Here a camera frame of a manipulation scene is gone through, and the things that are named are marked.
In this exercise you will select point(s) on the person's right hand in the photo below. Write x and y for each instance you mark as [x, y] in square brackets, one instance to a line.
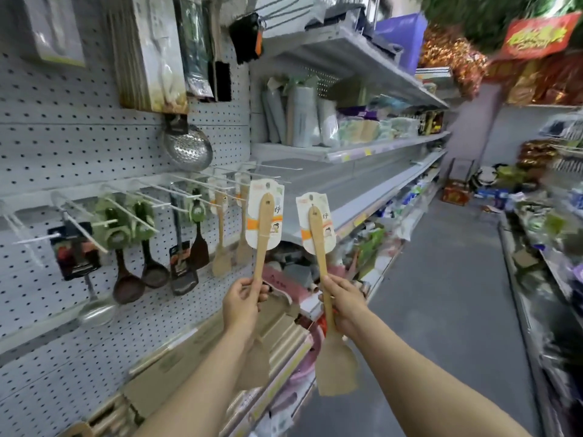
[346, 309]

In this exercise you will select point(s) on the person's left hand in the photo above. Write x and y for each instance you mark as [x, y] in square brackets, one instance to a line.
[241, 307]

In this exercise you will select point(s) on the dark wooden spatula green card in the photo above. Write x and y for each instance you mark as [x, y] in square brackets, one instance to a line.
[199, 254]

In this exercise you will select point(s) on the small steel ladle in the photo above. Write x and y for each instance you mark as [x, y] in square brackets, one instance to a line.
[75, 254]

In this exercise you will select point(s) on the person's left forearm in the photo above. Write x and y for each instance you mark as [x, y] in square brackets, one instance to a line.
[200, 395]

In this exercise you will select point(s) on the person's right forearm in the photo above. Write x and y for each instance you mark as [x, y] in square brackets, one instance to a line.
[410, 386]

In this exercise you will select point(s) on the grey store shelf unit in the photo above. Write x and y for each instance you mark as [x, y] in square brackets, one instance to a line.
[364, 186]

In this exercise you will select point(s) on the goods shelf across aisle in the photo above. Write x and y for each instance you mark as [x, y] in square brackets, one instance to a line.
[546, 250]

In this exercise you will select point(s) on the stack of long beige boxes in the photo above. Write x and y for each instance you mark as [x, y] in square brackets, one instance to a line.
[287, 355]

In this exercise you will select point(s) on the pink plastic basin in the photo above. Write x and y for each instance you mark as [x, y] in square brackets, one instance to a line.
[305, 366]

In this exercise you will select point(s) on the assorted packaged goods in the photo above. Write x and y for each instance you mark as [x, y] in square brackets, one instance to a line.
[378, 241]

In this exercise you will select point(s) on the flat cardboard box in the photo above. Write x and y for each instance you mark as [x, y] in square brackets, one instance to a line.
[182, 368]

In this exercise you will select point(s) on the red carton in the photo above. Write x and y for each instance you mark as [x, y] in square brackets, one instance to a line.
[455, 194]

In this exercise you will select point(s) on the large steel skimmer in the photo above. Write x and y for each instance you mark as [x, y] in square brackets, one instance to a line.
[189, 150]

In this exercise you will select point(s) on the row of green beige packs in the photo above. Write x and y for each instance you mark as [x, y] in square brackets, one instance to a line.
[378, 129]

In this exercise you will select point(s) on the slim white roll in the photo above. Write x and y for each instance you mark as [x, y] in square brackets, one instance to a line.
[329, 125]

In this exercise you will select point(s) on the slim grey cup pack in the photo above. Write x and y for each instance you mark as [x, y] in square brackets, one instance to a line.
[275, 118]

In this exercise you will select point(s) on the clear pack green insert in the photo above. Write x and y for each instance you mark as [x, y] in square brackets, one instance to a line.
[193, 45]

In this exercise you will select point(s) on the white knife in package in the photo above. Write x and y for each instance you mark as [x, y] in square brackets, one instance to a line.
[150, 54]

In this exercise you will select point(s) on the black orange tool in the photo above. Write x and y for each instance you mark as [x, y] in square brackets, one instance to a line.
[243, 38]

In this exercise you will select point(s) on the gold tinsel decorations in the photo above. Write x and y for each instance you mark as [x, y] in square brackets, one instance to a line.
[455, 59]

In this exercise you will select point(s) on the large purple bin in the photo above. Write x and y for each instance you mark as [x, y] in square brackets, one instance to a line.
[403, 40]

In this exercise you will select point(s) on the green foliage garland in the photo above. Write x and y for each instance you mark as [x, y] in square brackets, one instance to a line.
[478, 13]

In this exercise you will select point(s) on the red hanging banner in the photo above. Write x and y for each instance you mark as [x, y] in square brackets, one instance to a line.
[537, 36]

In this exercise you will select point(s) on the pale boxed pack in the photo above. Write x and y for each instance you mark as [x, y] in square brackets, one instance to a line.
[54, 27]

